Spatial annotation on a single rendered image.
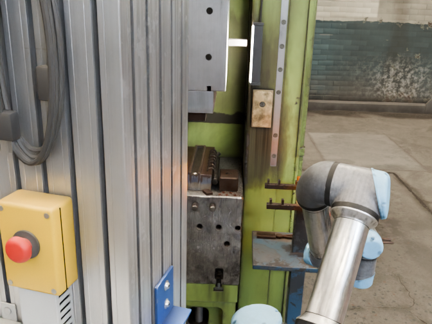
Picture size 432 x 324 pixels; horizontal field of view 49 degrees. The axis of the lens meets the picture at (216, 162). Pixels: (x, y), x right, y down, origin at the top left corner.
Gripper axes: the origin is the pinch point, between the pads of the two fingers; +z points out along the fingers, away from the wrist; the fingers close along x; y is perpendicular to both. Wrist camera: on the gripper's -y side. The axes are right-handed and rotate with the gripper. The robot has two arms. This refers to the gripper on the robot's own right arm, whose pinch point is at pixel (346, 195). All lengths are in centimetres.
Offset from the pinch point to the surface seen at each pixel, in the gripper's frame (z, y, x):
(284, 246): 21.0, 33.9, -18.2
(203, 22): 36, -57, -56
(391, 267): 133, 108, 71
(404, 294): 100, 108, 70
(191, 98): 36, -26, -60
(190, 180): 36, 11, -60
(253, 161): 50, 6, -32
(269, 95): 49, -26, -27
